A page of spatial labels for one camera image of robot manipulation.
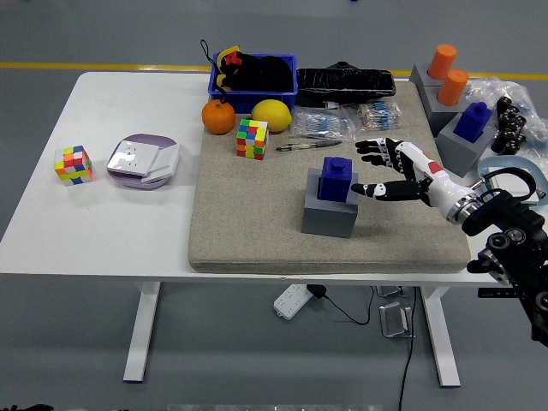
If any grey-brown fabric mat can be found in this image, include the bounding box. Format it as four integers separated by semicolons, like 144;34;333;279
188;80;472;275

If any bag of brown resistors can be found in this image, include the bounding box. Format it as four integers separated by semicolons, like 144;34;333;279
354;102;403;132

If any orange cylinder seal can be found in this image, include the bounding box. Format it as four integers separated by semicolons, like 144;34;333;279
427;44;458;81
436;68;469;107

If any grey seal holder block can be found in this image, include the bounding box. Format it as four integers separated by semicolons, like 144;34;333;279
408;63;446;93
421;83;470;138
436;111;493;177
301;167;359;239

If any white table leg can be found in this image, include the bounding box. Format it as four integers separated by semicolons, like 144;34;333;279
122;281;162;384
420;285;462;389

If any white wall socket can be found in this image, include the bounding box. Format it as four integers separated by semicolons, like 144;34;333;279
106;139;160;176

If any clear ballpoint pen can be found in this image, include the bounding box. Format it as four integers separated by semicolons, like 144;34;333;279
275;140;343;152

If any bag of blue resistors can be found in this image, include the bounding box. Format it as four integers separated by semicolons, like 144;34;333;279
290;106;356;143

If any multicolour puzzle cube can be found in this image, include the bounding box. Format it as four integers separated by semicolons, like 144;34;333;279
235;118;270;161
53;145;94;187

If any yellow lemon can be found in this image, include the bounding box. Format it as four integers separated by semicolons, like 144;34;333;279
250;98;294;133

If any orange fruit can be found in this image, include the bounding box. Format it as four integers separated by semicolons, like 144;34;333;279
201;99;237;136

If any clear plastic bag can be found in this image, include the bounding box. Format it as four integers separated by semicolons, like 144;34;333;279
464;76;548;151

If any dark brown knobs pile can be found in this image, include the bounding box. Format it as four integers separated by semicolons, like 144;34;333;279
491;96;528;155

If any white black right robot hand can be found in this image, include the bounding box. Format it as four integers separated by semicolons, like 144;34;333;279
349;136;468;220

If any black floor cable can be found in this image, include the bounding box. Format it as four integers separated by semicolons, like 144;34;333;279
323;285;376;325
396;285;419;411

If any blue block seal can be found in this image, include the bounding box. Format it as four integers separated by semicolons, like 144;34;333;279
453;101;493;145
317;156;354;203

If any black cloth with yellow trim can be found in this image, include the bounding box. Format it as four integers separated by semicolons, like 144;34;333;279
213;45;295;92

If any black keyboard in plastic wrap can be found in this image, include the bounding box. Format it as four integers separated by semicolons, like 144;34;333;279
295;61;397;108

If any blue plastic bin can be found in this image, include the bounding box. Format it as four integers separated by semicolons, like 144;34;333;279
207;52;299;115

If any black strap loop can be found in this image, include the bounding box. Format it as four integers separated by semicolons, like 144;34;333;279
200;39;229;106

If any purple plate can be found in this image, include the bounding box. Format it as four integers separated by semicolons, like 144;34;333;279
105;134;181;190

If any white power strip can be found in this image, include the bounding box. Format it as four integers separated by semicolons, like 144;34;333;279
273;283;313;320

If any white wall switch panel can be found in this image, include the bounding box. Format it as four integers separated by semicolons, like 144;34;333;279
487;173;539;202
140;143;181;184

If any light blue plate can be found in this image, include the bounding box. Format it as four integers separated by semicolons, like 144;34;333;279
477;156;548;206

